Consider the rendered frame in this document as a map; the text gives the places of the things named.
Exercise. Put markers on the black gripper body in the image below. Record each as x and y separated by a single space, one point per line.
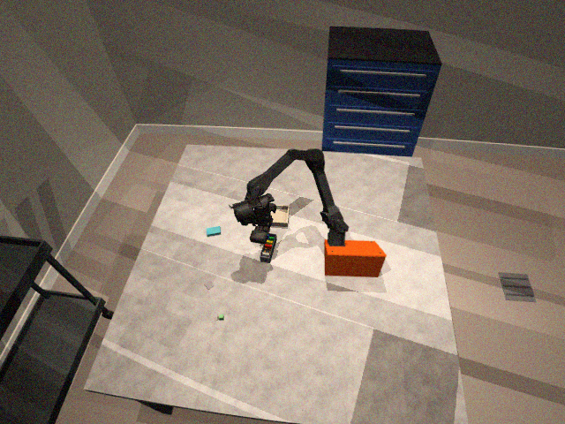
260 234

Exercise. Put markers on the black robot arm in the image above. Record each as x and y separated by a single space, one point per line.
258 203

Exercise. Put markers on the teal rectangular block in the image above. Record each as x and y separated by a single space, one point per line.
213 231

